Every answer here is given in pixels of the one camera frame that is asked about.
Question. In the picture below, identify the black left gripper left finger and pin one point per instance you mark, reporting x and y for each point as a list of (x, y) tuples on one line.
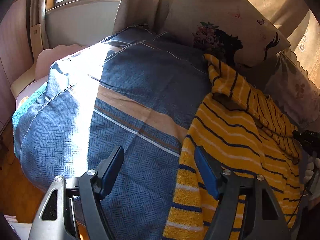
[(55, 218)]

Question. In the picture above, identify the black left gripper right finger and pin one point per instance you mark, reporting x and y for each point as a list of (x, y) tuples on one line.
[(262, 217)]

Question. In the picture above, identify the white leaf print pillow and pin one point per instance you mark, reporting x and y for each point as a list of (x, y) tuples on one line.
[(294, 93)]

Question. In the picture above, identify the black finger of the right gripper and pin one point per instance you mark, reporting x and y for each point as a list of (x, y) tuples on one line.
[(309, 141)]

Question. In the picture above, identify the blue plaid bed sheet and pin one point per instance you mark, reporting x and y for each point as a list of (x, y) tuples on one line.
[(134, 89)]

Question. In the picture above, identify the white gloved hand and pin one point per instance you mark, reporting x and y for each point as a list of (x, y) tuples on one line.
[(311, 179)]

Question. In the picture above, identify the cream pillow with woman silhouette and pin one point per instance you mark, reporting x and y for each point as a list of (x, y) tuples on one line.
[(234, 31)]

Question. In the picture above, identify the pink mattress edge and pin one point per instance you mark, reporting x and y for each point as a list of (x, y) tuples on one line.
[(37, 75)]

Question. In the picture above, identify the yellow striped knit sweater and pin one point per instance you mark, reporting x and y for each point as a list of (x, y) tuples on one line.
[(248, 134)]

